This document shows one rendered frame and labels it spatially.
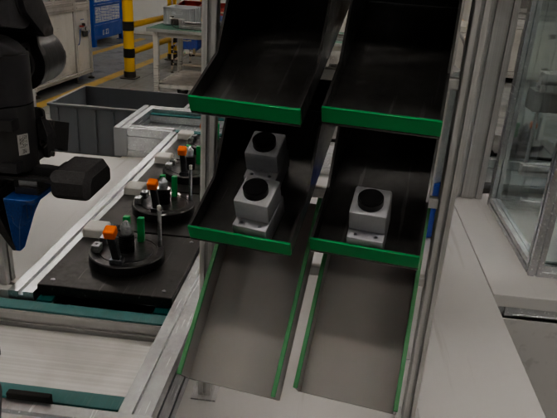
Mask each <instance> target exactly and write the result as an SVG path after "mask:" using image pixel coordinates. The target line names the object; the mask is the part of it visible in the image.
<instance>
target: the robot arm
mask: <svg viewBox="0 0 557 418"><path fill-rule="evenodd" d="M65 62H66V53H65V50H64V48H63V46H62V44H61V42H60V41H59V39H58V38H57V37H56V36H55V35H54V34H53V26H52V25H51V20H50V18H49V16H48V13H47V11H46V8H45V5H44V2H43V1H42V0H0V234H1V235H2V237H3V238H4V240H5V241H6V242H7V243H8V244H9V245H10V247H11V248H12V249H13V250H19V251H20V250H22V249H23V248H24V247H25V245H26V242H27V237H28V234H29V230H30V228H31V223H32V219H33V217H34V214H35V211H36V208H37V206H38V203H39V201H40V200H41V199H42V198H43V197H44V196H46V195H47V194H48V193H49V192H51V193H52V195H53V196H54V197H56V198H61V199H70V200H78V201H88V200H89V199H90V198H91V197H92V196H93V195H94V194H95V193H97V192H98V191H99V190H100V189H101V188H102V187H103V186H104V185H105V184H106V183H108V182H109V180H110V168H109V166H108V164H107V163H106V162H105V161H104V160H103V159H102V158H87V157H78V156H75V157H73V158H72V159H70V160H69V161H68V162H64V163H62V164H61V165H60V166H55V165H49V164H40V160H41V159H42V158H44V157H45V158H49V157H51V156H52V157H54V156H55V155H56V153H55V149H54V148H57V149H58V150H61V151H68V139H69V123H67V122H61V121H55V120H52V119H46V115H45V110H44V109H43V108H41V107H34V100H33V91H32V89H35V88H36V87H38V86H40V85H43V84H45V83H46V82H47V81H49V80H52V79H54V78H56V77H57V76H58V75H59V74H60V73H61V72H62V71H63V70H64V68H65Z"/></svg>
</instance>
